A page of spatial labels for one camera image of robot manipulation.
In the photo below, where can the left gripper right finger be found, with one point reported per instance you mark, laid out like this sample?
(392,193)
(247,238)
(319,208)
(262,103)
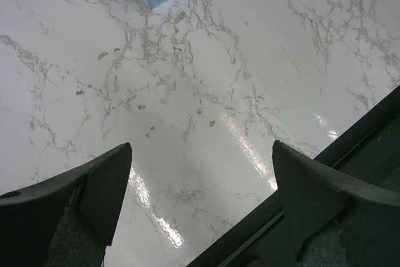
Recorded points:
(313,196)

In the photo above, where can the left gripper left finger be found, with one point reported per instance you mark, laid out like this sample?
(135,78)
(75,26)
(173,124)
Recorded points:
(69,219)

